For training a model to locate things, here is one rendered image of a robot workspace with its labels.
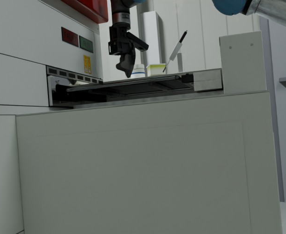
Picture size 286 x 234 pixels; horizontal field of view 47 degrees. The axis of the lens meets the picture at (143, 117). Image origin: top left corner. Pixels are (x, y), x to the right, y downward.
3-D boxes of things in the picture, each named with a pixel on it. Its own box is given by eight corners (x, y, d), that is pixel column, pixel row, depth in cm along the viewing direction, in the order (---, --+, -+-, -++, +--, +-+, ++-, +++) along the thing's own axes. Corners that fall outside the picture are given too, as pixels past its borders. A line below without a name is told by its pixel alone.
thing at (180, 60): (169, 74, 138) (166, 42, 139) (171, 75, 142) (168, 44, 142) (184, 72, 137) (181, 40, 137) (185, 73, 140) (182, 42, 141)
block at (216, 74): (193, 81, 97) (192, 71, 98) (195, 82, 101) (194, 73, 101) (221, 78, 95) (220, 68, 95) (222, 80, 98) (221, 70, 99)
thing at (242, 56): (224, 95, 77) (219, 35, 77) (230, 103, 130) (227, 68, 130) (267, 91, 74) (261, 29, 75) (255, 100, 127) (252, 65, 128)
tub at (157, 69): (150, 78, 148) (149, 63, 148) (147, 81, 155) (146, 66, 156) (166, 77, 149) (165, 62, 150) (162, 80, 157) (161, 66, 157)
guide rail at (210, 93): (73, 113, 112) (73, 105, 112) (76, 113, 114) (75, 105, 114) (225, 100, 98) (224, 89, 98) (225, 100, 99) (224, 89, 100)
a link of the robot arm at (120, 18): (123, 19, 140) (134, 13, 134) (124, 30, 140) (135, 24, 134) (108, 17, 136) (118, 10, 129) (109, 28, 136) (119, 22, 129)
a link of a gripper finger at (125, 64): (119, 77, 133) (117, 55, 133) (131, 77, 136) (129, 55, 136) (123, 76, 130) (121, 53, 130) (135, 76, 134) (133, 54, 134)
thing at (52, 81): (48, 106, 102) (45, 75, 103) (104, 108, 145) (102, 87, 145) (53, 105, 102) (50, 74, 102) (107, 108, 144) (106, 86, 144)
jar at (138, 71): (129, 84, 163) (128, 65, 163) (133, 85, 169) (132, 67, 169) (143, 82, 161) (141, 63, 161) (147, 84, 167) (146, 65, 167)
